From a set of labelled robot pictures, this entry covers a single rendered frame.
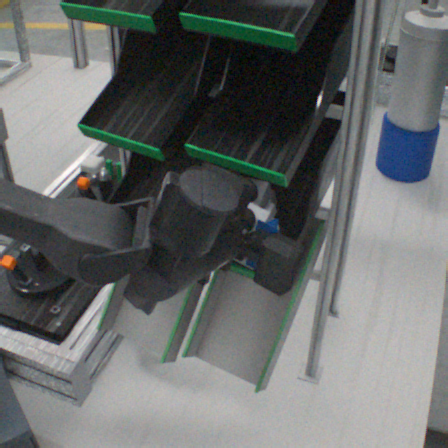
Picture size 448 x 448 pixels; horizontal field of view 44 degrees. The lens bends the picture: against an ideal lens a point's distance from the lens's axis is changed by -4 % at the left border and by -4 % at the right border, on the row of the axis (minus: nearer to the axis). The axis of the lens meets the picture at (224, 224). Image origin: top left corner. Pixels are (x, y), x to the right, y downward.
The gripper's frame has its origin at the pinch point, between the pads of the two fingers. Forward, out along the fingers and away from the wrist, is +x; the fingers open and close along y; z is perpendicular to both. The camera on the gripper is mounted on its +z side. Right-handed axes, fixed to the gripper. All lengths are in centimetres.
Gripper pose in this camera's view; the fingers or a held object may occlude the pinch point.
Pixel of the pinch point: (246, 222)
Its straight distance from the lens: 68.5
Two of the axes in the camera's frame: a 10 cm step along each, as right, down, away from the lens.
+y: -8.1, -4.2, 4.1
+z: 2.1, -8.6, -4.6
